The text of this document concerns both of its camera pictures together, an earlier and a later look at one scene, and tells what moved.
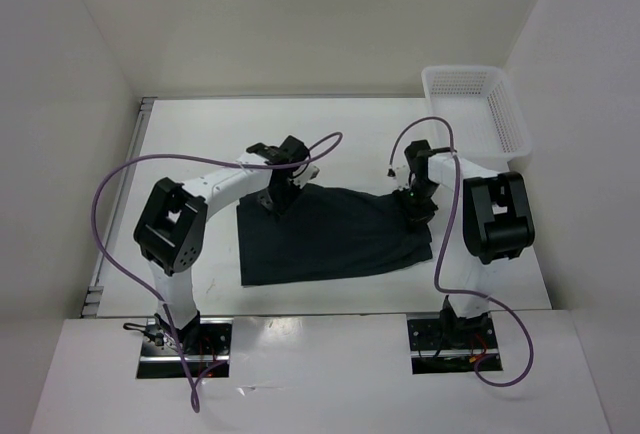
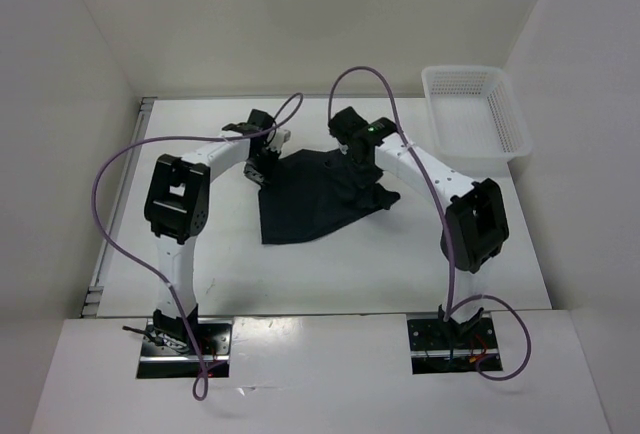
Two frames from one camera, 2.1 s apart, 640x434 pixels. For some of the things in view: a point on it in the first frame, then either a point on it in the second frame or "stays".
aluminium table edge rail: x=118 y=208 stays
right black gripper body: x=419 y=203 to x=365 y=167
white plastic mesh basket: x=480 y=103 stays
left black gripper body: x=276 y=198 to x=259 y=168
